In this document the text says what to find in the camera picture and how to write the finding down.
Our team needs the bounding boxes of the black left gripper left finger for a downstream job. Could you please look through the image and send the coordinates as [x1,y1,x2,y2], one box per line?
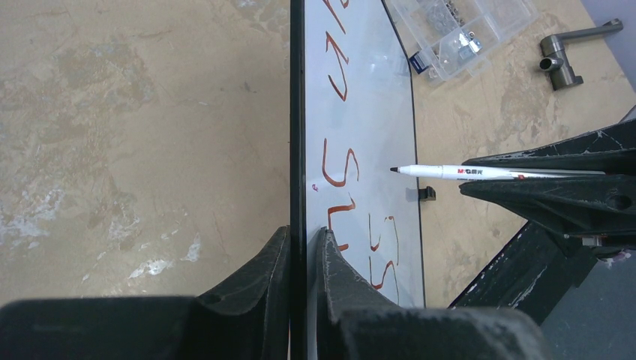
[196,226,291,359]

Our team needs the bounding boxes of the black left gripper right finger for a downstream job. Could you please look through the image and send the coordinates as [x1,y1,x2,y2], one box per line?
[315,227,400,359]

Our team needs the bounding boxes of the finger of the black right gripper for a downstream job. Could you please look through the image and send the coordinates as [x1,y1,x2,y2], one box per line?
[459,175,635,249]
[463,119,635,176]

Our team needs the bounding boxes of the white marker pen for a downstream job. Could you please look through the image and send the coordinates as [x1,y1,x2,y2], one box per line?
[390,165,606,182]

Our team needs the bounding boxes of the white whiteboard black frame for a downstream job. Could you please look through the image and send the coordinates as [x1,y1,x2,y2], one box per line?
[289,1,425,359]

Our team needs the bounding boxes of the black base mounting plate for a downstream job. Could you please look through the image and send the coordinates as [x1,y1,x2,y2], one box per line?
[449,222,597,325]

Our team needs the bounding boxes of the clear plastic screw organizer box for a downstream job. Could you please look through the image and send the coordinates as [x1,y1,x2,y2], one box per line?
[386,0,538,84]

